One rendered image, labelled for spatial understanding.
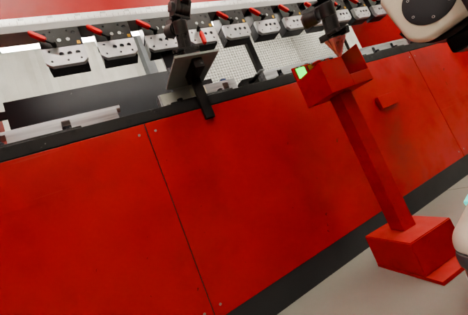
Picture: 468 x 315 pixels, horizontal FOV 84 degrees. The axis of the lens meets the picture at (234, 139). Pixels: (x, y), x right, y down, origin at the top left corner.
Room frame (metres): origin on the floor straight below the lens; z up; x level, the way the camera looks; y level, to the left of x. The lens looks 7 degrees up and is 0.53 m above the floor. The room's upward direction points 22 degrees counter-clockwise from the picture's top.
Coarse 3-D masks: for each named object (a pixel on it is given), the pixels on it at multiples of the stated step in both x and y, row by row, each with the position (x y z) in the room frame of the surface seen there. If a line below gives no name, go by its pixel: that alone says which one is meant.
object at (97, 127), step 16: (400, 48) 1.63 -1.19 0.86; (416, 48) 1.69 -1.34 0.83; (272, 80) 1.20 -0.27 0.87; (288, 80) 1.24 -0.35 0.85; (208, 96) 1.06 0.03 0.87; (224, 96) 1.09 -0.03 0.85; (240, 96) 1.12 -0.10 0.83; (144, 112) 0.95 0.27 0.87; (160, 112) 0.97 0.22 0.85; (176, 112) 0.99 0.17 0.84; (80, 128) 0.85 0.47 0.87; (96, 128) 0.87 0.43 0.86; (112, 128) 0.89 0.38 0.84; (16, 144) 0.78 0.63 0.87; (32, 144) 0.79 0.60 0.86; (48, 144) 0.81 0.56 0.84; (64, 144) 0.83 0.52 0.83; (0, 160) 0.76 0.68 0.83
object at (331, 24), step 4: (332, 16) 0.94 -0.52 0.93; (336, 16) 0.94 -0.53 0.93; (324, 20) 0.96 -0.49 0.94; (328, 20) 0.94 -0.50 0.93; (332, 20) 0.94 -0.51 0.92; (336, 20) 0.94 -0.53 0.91; (324, 24) 0.96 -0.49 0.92; (328, 24) 0.95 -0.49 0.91; (332, 24) 0.94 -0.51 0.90; (336, 24) 0.94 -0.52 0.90; (348, 24) 0.94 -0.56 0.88; (324, 28) 0.97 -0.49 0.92; (328, 28) 0.95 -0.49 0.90; (332, 28) 0.95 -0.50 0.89; (336, 28) 0.92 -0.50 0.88; (340, 28) 0.92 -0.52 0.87; (348, 28) 0.94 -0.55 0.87; (328, 32) 0.96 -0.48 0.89; (332, 32) 0.95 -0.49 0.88; (320, 36) 1.00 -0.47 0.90
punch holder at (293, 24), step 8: (288, 8) 1.47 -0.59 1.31; (296, 8) 1.49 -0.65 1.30; (280, 16) 1.45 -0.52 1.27; (288, 16) 1.46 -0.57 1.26; (296, 16) 1.48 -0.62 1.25; (280, 24) 1.48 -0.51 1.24; (288, 24) 1.44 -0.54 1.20; (296, 24) 1.46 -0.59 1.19; (280, 32) 1.51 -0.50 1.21; (288, 32) 1.48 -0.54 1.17; (296, 32) 1.52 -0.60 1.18
